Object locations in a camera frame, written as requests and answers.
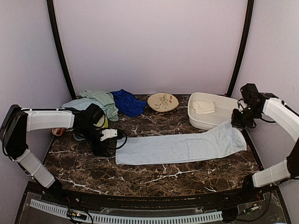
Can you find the cream white towel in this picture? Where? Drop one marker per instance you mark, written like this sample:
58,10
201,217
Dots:
203,107

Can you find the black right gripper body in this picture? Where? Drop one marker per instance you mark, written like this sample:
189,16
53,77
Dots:
245,119

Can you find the royal blue towel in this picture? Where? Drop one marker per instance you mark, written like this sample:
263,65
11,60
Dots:
127,103

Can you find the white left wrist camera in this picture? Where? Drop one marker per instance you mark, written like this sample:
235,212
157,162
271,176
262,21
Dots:
108,134

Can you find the orange patterned cloth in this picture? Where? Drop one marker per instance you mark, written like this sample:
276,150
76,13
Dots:
58,131

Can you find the blue grey towel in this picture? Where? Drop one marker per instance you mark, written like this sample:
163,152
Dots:
82,104

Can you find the left black frame post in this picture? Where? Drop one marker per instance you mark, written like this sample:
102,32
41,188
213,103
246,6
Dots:
59,48

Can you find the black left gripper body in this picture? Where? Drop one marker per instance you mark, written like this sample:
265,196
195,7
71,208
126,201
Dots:
87,133

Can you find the white plastic basin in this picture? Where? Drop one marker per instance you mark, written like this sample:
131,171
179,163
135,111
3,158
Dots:
223,110

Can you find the yellow patterned towel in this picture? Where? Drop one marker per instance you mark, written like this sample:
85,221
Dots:
102,123

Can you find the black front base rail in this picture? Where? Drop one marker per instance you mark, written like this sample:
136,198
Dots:
88,201

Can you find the pale green towel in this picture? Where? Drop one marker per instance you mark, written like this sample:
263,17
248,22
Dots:
106,100

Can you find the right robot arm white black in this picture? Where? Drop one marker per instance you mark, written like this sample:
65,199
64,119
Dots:
280,124

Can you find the light blue towel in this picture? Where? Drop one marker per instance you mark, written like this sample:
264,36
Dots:
218,142

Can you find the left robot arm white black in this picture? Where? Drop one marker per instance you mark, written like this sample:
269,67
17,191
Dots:
21,125

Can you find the white slotted cable duct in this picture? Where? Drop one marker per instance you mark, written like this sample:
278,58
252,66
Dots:
127,217

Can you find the right black frame post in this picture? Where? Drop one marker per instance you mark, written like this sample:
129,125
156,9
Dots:
242,47

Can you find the beige floral plate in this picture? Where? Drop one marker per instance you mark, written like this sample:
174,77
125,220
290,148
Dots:
162,102

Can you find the black frame post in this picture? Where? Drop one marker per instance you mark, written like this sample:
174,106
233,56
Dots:
242,47
59,48

